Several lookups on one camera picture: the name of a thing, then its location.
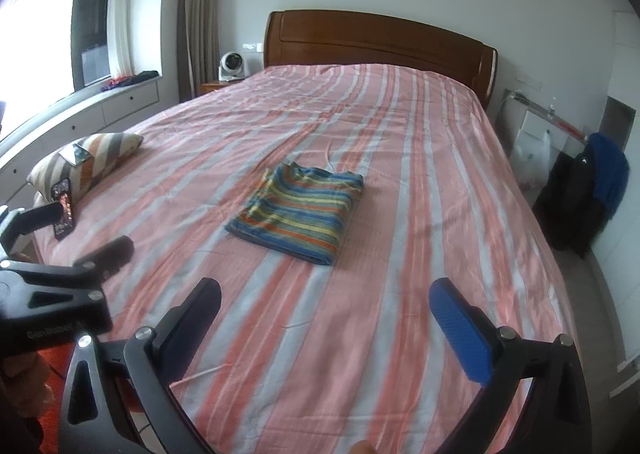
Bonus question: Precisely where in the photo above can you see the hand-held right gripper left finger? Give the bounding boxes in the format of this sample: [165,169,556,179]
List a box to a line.
[59,278,222,454]

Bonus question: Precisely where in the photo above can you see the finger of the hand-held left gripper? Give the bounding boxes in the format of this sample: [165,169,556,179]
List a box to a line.
[0,203,62,257]
[72,235,135,281]

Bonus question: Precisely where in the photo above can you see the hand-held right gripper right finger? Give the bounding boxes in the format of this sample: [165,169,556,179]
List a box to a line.
[429,276,593,454]

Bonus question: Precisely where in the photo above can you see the multicolour striped knit sweater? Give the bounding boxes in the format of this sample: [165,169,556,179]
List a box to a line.
[224,161,365,267]

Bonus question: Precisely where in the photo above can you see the dark clothes on sill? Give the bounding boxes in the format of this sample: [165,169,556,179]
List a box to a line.
[100,71,158,92]

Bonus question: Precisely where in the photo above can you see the dark printed packet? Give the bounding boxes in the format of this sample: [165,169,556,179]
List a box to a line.
[50,178,77,239]

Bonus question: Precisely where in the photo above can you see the diagonal striped pillow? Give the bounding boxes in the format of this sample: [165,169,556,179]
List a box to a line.
[27,133,145,199]

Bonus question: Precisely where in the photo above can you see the white window seat cabinet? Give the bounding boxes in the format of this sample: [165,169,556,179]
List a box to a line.
[0,74,161,205]

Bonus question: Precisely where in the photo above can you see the black jacket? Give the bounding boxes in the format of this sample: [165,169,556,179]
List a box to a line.
[532,149,608,259]

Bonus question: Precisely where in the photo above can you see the white plastic bag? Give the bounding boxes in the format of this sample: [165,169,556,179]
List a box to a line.
[512,129,553,189]

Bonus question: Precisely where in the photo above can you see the window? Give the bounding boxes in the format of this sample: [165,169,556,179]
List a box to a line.
[0,0,116,135]

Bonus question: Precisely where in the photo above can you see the wooden nightstand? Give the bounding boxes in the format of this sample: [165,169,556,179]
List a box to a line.
[200,78,251,95]

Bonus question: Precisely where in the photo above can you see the bed with pink striped sheet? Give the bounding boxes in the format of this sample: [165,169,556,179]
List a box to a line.
[27,62,576,454]

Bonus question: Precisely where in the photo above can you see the blue cloth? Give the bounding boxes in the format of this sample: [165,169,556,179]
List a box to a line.
[585,133,630,222]

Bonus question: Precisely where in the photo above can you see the white sheer curtain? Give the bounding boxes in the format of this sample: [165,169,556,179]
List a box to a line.
[107,0,138,79]

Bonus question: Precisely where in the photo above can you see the white desk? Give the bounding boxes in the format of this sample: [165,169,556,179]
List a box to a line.
[502,88,588,145]

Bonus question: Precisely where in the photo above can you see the small white fan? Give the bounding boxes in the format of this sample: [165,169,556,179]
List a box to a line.
[218,50,249,83]

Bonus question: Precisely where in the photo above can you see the white wardrobe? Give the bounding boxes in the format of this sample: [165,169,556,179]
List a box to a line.
[597,8,640,370]

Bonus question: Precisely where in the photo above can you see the beige pleated curtain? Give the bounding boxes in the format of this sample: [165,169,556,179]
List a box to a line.
[177,0,223,102]

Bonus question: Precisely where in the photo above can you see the brown wooden headboard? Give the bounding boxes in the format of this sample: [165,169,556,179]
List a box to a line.
[262,10,499,109]

